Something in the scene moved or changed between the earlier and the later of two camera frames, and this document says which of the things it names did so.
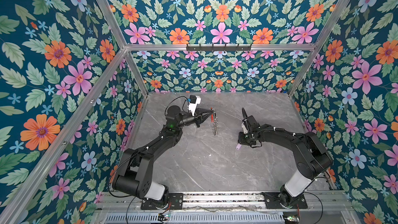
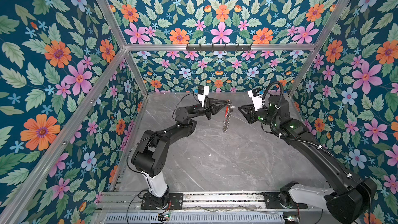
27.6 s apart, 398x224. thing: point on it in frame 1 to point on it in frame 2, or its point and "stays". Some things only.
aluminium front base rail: x=197 y=203 stays
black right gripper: x=240 y=139 to x=251 y=113
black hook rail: x=218 y=48 stays
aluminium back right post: x=339 y=10 stays
